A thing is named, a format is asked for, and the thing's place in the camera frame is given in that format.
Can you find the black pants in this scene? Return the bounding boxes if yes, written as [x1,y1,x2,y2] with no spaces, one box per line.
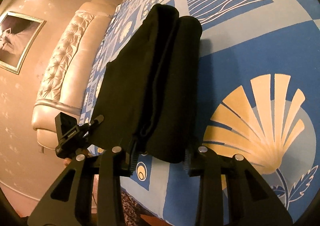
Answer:
[89,4,202,163]

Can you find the person's left hand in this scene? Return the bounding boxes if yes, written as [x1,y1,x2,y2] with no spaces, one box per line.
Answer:
[63,158,72,167]

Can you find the cream tufted leather headboard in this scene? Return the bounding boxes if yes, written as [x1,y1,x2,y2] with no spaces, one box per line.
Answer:
[31,0,116,150]

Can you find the blue patterned bed cover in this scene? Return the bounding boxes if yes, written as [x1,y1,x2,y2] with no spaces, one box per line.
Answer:
[80,0,319,222]

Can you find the framed wall picture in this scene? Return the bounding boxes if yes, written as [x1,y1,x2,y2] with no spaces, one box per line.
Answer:
[1,11,46,74]

